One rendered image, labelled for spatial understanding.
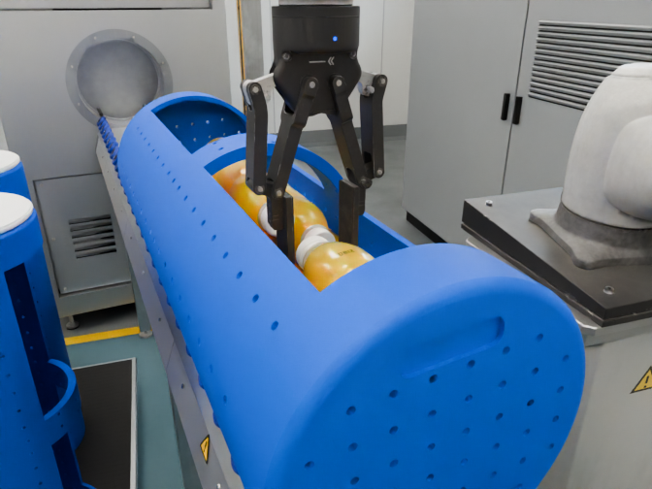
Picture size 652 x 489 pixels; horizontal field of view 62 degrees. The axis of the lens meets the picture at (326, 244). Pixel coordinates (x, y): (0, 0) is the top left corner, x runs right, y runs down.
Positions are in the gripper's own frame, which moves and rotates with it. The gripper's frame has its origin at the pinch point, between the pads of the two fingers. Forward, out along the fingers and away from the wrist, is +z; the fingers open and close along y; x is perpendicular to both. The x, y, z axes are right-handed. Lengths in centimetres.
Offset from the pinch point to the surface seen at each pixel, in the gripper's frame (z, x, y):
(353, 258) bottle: 0.1, 8.1, 0.2
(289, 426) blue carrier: 3.2, 21.6, 11.7
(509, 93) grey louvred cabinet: 17, -147, -162
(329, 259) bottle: 0.6, 6.4, 1.8
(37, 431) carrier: 58, -55, 37
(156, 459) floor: 118, -102, 14
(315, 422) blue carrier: 3.1, 22.1, 10.2
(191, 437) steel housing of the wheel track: 33.9, -13.8, 13.0
